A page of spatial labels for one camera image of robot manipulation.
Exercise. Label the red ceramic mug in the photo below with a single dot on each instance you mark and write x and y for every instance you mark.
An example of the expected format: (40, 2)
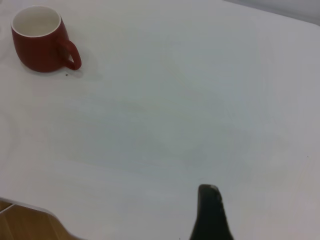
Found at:
(40, 53)

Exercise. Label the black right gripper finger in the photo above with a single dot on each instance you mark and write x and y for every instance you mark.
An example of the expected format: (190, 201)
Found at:
(211, 217)

